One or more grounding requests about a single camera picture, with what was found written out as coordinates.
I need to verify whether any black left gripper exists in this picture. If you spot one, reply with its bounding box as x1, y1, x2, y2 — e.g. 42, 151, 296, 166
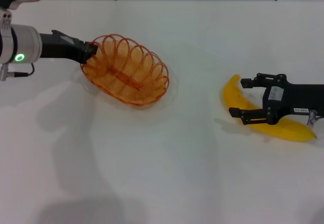
39, 30, 99, 65

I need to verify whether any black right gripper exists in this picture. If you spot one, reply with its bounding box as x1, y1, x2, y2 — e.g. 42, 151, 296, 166
228, 72, 324, 126

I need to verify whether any yellow banana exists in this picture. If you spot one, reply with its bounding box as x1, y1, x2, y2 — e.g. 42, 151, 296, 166
222, 74, 317, 143

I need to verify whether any orange wire basket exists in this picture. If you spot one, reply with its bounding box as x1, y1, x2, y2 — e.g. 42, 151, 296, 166
80, 33, 170, 106

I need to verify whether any silver cable connector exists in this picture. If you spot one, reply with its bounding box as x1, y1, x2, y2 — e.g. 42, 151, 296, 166
306, 109, 323, 127

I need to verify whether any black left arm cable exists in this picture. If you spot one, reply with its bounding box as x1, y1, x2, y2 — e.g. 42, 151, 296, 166
9, 62, 35, 77

